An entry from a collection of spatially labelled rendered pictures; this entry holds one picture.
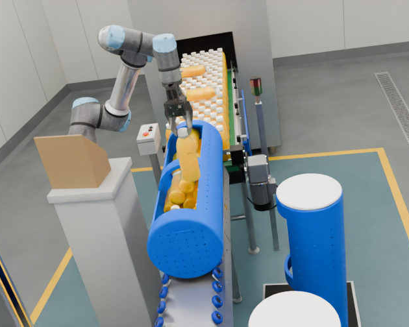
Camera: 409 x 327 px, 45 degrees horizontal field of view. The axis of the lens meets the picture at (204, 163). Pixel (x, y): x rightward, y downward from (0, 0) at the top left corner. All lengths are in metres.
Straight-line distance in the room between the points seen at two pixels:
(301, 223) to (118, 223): 0.83
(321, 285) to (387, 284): 0.97
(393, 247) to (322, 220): 1.45
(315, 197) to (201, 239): 0.57
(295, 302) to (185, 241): 0.45
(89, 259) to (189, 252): 0.78
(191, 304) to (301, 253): 0.59
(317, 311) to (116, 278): 1.22
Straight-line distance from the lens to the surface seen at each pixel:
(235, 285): 3.07
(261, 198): 2.89
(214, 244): 1.83
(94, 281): 2.61
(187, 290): 1.93
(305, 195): 2.14
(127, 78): 2.21
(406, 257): 3.44
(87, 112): 2.33
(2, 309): 1.27
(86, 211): 2.33
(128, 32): 1.73
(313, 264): 2.24
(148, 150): 2.78
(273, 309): 1.65
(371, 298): 3.15
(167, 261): 1.89
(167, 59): 1.65
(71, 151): 2.23
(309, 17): 6.70
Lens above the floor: 2.22
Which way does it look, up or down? 28 degrees down
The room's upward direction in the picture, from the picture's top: 11 degrees counter-clockwise
